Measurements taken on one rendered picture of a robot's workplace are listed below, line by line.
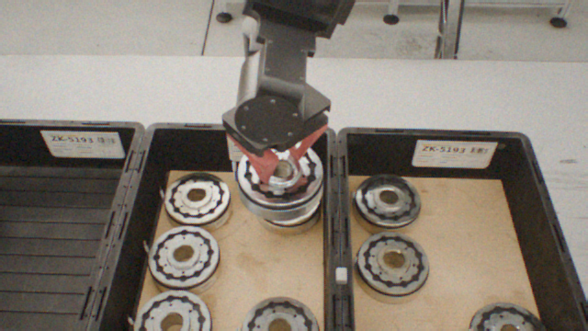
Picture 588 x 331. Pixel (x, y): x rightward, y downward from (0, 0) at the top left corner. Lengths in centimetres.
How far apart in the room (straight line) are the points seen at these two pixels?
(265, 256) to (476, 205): 35
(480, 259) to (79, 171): 67
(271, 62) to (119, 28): 241
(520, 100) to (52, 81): 110
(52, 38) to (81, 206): 200
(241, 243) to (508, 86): 80
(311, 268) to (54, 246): 40
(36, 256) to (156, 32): 197
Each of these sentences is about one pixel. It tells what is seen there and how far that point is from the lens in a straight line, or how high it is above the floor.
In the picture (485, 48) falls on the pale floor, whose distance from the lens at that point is 273.
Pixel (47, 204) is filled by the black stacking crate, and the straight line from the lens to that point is 95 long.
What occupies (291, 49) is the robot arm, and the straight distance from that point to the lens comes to 44.
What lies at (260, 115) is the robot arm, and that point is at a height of 123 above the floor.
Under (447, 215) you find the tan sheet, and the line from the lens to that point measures 89.
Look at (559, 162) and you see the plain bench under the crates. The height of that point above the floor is 70.
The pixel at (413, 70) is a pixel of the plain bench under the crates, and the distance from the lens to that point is 135.
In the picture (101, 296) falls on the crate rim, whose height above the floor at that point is 93.
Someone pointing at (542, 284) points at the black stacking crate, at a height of 86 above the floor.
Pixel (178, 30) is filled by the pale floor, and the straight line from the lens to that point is 273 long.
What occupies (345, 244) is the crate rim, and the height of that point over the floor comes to 93.
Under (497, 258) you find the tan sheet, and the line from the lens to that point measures 87.
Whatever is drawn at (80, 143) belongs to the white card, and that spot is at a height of 89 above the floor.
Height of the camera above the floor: 152
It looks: 50 degrees down
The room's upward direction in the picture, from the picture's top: straight up
